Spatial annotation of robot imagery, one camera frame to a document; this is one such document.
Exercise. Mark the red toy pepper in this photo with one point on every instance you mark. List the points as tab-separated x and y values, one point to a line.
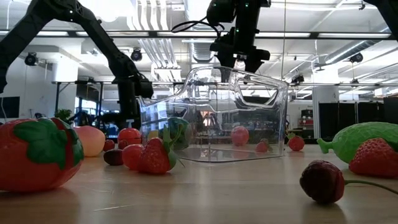
239	135

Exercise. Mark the pale toy peach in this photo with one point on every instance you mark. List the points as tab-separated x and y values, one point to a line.
93	141

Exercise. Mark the shelf with red boxes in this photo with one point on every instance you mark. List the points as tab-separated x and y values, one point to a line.
306	122

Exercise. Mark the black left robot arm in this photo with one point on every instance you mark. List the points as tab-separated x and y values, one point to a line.
99	34

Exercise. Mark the clear plastic container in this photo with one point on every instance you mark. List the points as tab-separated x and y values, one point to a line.
217	93

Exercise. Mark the green background plant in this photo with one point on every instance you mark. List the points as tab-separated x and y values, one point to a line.
63	114

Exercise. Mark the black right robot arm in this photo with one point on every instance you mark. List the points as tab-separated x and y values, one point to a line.
248	15

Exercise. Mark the black partition screen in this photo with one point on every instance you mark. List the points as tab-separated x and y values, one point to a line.
342	121

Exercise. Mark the dark red toy cherry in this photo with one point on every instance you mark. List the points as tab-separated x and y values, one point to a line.
323	182
109	145
122	145

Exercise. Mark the red toy apple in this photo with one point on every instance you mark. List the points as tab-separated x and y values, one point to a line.
130	134

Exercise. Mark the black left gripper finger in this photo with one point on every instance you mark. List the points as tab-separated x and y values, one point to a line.
129	112

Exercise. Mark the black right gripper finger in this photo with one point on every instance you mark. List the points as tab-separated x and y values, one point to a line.
255	65
227	62

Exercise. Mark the black ceiling spotlight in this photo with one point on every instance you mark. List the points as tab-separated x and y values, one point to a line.
31	59
298	79
136	55
356	57

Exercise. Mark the large toy strawberry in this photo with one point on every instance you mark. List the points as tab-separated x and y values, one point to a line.
31	161

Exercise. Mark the small dark plum toy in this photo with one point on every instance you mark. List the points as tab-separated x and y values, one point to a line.
113	157

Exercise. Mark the black aluminium rig frame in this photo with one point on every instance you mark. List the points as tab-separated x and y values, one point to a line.
152	34

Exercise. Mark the black background workbench frame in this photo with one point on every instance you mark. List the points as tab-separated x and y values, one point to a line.
57	93

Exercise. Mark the light green toy melon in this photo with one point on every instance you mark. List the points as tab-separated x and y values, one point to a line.
351	137

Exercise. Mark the black wall monitor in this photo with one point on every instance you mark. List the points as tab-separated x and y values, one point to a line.
9	107

